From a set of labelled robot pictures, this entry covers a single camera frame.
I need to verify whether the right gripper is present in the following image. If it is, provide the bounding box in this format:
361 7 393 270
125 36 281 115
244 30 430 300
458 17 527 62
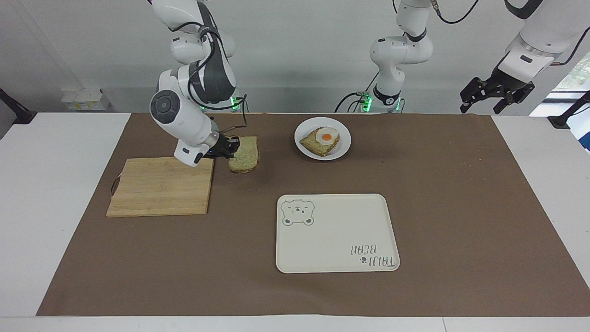
203 134 241 160

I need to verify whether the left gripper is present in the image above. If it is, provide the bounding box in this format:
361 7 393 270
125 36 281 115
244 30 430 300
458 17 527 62
460 67 536 115

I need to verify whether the toasted bread slice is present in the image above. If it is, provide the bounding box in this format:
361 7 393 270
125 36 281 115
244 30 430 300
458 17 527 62
299 129 341 158
228 135 260 174

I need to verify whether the white round plate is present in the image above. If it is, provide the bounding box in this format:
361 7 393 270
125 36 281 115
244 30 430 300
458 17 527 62
294 117 352 161

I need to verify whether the black stand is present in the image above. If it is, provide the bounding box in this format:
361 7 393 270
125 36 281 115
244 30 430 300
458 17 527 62
547 90 590 130
0 87 37 125

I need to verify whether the wooden cutting board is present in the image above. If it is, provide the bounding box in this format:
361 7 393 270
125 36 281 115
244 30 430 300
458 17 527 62
106 157 216 218

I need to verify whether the fried egg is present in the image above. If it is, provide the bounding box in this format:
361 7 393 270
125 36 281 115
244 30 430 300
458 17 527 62
315 126 340 146

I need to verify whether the cream tray with bear print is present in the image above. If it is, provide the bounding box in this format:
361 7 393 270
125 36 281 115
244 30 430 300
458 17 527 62
275 193 401 274

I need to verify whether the white box stack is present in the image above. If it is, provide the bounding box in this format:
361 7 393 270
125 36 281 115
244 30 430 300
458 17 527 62
61 88 112 112

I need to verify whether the black cable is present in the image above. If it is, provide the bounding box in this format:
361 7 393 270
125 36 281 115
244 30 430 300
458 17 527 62
431 0 480 25
168 18 250 137
335 91 370 113
552 40 590 66

